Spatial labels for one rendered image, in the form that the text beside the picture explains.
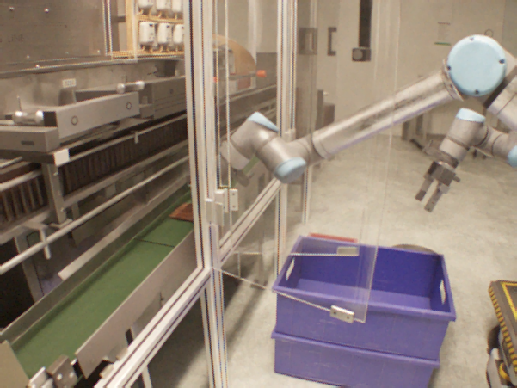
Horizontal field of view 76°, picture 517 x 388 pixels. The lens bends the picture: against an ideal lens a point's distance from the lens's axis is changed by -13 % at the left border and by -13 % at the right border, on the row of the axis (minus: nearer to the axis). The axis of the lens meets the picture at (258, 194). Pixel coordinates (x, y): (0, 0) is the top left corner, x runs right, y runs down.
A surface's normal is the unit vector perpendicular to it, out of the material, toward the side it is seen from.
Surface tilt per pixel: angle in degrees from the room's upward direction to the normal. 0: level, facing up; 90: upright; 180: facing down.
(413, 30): 90
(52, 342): 2
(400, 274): 90
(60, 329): 2
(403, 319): 90
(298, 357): 90
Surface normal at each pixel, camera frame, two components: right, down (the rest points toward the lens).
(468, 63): -0.69, 0.20
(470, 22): -0.30, 0.35
